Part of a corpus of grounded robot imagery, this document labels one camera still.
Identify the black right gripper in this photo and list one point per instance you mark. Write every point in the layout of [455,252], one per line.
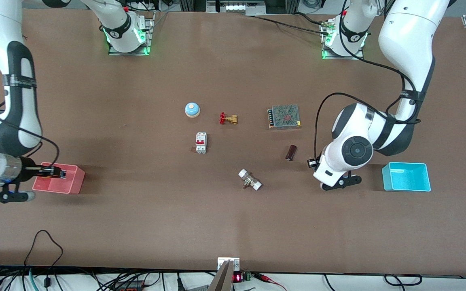
[28,173]

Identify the red push button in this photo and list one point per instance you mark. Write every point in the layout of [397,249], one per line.
[312,163]

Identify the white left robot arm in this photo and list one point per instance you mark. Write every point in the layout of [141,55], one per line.
[407,36]

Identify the pink plastic bin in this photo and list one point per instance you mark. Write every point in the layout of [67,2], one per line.
[73,184]

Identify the white circuit breaker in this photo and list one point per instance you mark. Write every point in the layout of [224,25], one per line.
[201,141]

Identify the blue dome bell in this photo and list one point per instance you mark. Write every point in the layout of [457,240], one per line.
[192,108]

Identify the metal fitting white caps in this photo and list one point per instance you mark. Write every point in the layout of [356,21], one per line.
[249,180]

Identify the red LED display module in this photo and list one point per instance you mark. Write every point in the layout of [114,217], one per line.
[237,277]

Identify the red clip lead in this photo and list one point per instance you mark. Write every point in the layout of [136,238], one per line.
[266,278]

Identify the metal mesh power supply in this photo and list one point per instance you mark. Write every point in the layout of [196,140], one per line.
[285,117]

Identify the dark brown capacitor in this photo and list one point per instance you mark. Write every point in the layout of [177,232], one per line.
[291,152]

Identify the grey rack equipment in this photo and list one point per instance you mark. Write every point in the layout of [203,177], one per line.
[237,7]

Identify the cyan plastic bin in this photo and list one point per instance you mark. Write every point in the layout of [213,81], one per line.
[403,178]

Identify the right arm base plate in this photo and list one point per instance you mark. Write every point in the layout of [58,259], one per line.
[130,52]

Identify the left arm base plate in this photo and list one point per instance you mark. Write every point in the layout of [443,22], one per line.
[358,57]

